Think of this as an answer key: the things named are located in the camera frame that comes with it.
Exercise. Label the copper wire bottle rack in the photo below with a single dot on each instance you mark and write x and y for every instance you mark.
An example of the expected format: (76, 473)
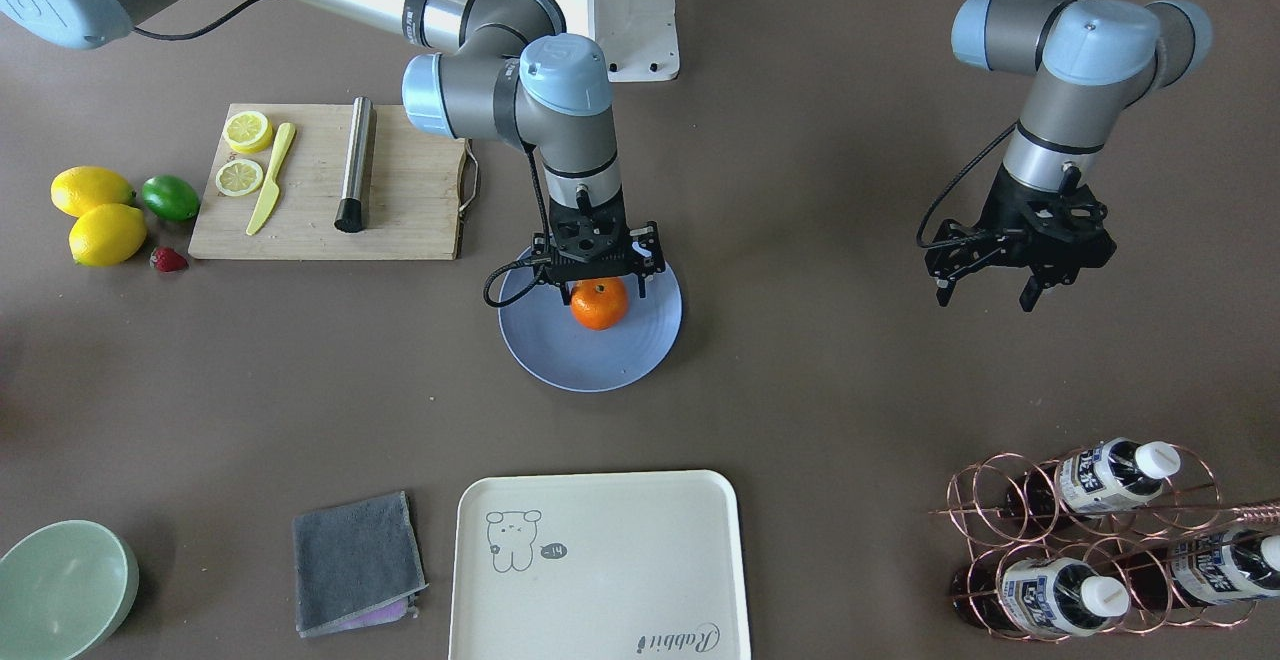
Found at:
(1192, 504)

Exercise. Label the green lime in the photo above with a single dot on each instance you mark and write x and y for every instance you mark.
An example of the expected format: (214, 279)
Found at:
(170, 198)

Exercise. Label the grey folded cloth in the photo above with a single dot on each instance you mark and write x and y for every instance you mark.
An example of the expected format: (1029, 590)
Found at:
(357, 565)

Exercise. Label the red strawberry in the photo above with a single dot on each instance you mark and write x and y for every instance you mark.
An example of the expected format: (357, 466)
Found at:
(167, 260)

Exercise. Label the yellow plastic knife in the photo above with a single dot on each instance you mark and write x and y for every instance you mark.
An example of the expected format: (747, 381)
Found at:
(270, 189)

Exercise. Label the green bowl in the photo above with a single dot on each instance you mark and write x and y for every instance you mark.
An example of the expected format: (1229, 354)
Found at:
(64, 589)

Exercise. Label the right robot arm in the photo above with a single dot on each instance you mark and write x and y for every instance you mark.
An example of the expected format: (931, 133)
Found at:
(503, 70)

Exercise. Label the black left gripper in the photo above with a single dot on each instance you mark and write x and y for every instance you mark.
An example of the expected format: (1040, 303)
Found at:
(1003, 210)

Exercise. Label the cream rabbit tray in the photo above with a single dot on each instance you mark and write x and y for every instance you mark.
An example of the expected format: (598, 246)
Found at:
(640, 565)

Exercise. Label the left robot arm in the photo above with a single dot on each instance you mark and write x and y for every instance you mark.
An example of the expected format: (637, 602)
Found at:
(1089, 59)

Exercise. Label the steel muddler black tip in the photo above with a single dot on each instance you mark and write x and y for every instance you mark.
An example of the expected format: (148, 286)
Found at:
(351, 213)

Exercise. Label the lemon slice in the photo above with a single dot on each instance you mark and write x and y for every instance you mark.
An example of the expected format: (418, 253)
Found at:
(239, 177)
(248, 132)

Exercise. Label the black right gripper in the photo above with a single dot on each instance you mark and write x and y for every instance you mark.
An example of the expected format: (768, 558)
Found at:
(648, 249)

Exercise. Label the blue plate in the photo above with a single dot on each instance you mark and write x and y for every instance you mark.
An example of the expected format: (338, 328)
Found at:
(546, 340)

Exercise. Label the orange fruit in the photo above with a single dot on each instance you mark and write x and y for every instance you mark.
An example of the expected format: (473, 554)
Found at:
(599, 304)

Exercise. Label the whole yellow lemon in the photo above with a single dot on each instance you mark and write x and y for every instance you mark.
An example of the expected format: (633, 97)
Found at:
(78, 190)
(107, 235)

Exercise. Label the wooden cutting board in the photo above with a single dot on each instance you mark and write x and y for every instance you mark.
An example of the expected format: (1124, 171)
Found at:
(411, 202)

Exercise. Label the tea bottle white cap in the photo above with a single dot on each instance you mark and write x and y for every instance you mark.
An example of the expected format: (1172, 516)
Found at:
(1039, 599)

